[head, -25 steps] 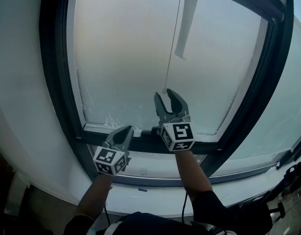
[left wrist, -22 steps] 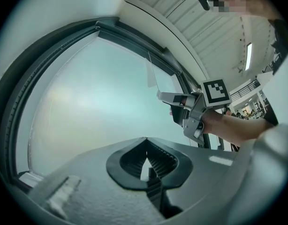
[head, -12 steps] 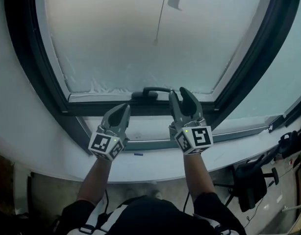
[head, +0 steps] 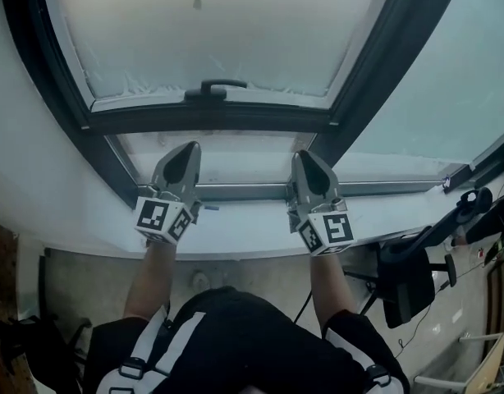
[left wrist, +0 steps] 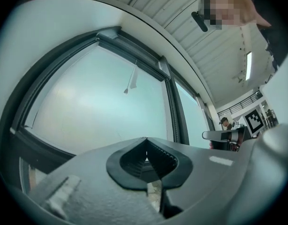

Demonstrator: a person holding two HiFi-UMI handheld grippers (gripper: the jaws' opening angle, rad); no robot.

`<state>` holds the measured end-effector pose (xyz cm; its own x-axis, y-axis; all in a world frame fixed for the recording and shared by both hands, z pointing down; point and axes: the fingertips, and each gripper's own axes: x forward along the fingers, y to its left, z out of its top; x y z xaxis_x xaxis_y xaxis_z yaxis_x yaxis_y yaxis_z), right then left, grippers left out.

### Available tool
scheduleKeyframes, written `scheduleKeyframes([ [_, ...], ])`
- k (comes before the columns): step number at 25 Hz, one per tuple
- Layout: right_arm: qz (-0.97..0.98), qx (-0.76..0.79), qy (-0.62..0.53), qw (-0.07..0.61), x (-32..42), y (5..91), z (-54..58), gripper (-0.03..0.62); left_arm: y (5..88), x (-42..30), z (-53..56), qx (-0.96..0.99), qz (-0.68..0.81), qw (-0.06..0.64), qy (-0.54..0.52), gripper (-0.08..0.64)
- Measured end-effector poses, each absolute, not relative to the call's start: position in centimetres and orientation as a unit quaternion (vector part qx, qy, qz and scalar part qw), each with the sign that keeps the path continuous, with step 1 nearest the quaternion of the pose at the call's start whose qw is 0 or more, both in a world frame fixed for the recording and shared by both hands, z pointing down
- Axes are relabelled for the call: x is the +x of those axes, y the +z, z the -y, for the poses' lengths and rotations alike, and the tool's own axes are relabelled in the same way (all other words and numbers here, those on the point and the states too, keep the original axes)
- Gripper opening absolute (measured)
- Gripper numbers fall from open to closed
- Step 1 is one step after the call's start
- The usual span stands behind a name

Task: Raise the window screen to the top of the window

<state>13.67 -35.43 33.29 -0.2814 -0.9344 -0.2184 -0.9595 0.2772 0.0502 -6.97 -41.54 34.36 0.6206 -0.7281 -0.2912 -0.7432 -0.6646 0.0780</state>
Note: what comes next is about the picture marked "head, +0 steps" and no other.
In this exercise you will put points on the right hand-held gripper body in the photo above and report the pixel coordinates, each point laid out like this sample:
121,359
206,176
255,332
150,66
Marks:
330,230

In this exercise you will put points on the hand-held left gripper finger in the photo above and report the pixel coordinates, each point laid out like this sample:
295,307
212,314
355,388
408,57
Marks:
159,175
192,179

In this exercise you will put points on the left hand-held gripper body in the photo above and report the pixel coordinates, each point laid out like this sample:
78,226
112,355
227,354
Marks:
161,220

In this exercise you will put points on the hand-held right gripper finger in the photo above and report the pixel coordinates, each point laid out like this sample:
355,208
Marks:
323,183
301,183

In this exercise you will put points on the person's right forearm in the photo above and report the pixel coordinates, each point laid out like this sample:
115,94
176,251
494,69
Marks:
330,290

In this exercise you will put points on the person's left forearm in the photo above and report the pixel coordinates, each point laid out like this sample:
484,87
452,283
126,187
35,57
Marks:
149,277

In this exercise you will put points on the dark framed casement window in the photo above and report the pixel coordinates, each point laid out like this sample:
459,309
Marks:
215,117

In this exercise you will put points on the small blue object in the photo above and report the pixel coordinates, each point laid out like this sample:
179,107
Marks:
212,208

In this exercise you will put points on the black mesh office chair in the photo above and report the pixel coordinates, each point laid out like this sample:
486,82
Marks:
404,285

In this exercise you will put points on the small dark object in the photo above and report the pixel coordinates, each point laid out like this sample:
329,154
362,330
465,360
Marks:
446,182

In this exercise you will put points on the person's black shirt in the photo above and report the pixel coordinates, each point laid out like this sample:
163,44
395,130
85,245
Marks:
252,343

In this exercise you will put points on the black swivel office chair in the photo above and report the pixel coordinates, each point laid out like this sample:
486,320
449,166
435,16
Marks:
38,343

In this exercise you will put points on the white round wall socket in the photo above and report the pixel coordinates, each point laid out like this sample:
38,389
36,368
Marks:
199,280

